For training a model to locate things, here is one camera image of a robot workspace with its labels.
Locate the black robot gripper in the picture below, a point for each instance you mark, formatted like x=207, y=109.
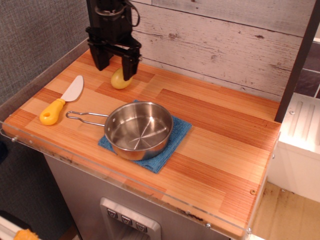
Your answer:
x=113, y=36

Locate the yellow toy potato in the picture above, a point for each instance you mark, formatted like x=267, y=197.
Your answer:
x=117, y=80

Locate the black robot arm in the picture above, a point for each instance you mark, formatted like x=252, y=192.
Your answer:
x=110, y=33

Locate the stainless steel pan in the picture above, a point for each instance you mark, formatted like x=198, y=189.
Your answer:
x=136, y=131

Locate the clear acrylic table guard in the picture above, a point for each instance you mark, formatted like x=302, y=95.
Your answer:
x=213, y=178

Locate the grey toy fridge cabinet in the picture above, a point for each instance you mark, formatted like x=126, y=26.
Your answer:
x=82, y=192

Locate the silver dispenser button panel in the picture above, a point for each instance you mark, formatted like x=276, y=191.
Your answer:
x=123, y=223

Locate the orange object bottom left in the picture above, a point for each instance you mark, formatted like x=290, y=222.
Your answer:
x=25, y=234

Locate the white toy sink unit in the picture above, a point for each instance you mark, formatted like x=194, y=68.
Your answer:
x=295, y=162

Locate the dark left frame post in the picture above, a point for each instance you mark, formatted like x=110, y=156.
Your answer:
x=93, y=22

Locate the dark frame post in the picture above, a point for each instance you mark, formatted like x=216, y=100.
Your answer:
x=93, y=22
x=301, y=57

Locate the yellow handled toy knife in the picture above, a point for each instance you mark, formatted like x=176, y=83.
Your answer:
x=50, y=115

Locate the dark right frame post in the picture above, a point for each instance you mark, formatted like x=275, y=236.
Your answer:
x=301, y=57

